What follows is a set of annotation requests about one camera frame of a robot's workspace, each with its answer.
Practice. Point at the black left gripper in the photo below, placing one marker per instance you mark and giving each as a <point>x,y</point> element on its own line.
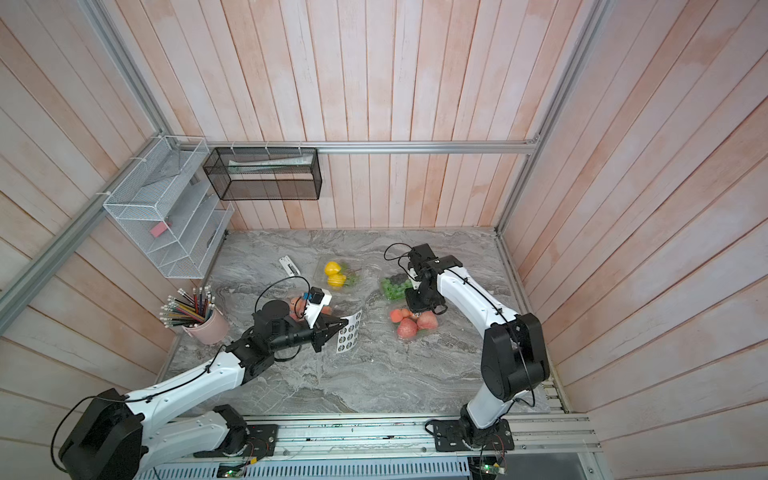
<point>323,332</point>

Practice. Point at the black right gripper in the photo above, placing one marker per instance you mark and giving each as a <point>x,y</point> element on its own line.
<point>414,306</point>

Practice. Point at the clear box of red apples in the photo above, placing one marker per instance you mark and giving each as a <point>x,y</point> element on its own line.
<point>409,324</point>

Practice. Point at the clear box of grapes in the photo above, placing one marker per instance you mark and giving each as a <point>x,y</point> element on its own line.
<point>395,286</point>

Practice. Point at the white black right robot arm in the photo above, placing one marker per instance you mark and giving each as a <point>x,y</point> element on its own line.
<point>514,357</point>

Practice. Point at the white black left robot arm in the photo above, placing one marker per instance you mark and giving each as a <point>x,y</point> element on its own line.
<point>120,436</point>

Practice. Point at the clear box of small peaches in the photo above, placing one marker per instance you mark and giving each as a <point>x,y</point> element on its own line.
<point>297,306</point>

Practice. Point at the pink pencil cup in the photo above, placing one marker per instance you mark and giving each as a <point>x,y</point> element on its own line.
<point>212,331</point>

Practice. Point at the colored pencils bundle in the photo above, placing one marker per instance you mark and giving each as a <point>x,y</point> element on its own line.
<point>188,309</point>

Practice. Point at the paper in black basket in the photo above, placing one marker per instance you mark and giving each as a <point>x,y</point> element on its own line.
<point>271,166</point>

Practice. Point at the pink eraser block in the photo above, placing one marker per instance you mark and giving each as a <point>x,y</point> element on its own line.
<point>159,229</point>

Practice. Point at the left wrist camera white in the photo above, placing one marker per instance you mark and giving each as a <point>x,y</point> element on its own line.
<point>315,303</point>

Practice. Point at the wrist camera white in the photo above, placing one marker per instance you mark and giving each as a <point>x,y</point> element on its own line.
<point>419,258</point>
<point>315,303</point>

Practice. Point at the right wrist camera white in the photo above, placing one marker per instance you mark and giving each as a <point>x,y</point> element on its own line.
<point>419,258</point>

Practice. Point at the aluminium front rail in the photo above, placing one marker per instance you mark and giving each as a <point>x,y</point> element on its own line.
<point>358,436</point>

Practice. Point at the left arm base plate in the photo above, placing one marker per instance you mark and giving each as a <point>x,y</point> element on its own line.
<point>256,441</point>

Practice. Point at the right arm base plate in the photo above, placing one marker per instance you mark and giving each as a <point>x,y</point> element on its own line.
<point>460,435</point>

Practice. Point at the black wire mesh basket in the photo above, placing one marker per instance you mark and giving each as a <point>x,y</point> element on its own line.
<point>237,187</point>

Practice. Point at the white wire mesh shelf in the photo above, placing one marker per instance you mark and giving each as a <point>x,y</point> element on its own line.
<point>162,184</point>

